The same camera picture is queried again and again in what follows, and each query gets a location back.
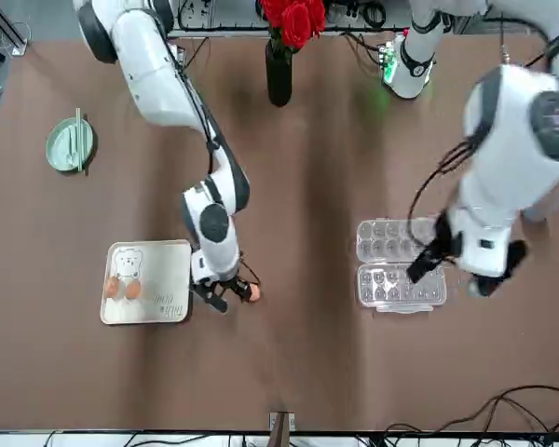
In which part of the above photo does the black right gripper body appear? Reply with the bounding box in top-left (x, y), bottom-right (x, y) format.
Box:
top-left (191, 274), bottom-right (243, 293)

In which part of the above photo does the cream-white bear tray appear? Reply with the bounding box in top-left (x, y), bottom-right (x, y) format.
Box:
top-left (100, 238), bottom-right (193, 326)

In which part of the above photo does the clear plastic egg carton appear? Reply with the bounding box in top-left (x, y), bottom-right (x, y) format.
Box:
top-left (356, 217), bottom-right (450, 316)

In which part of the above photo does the white side desk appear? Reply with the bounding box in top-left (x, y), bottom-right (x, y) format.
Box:
top-left (0, 430), bottom-right (559, 447)

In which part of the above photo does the pale green round plate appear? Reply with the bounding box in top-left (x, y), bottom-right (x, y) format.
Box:
top-left (45, 115), bottom-right (98, 174)

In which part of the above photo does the white rear bench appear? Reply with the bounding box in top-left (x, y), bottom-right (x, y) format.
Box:
top-left (167, 0), bottom-right (414, 37)

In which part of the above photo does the red rose bouquet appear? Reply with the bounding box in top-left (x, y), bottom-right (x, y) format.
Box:
top-left (259, 0), bottom-right (327, 52)

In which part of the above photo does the aluminium profile post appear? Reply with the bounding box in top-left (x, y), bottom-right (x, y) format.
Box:
top-left (268, 410), bottom-right (296, 447)

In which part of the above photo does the long loose black cable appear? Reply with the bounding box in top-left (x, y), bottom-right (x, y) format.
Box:
top-left (385, 384), bottom-right (559, 437)

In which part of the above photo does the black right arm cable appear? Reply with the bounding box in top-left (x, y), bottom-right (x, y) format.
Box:
top-left (165, 39), bottom-right (262, 288)

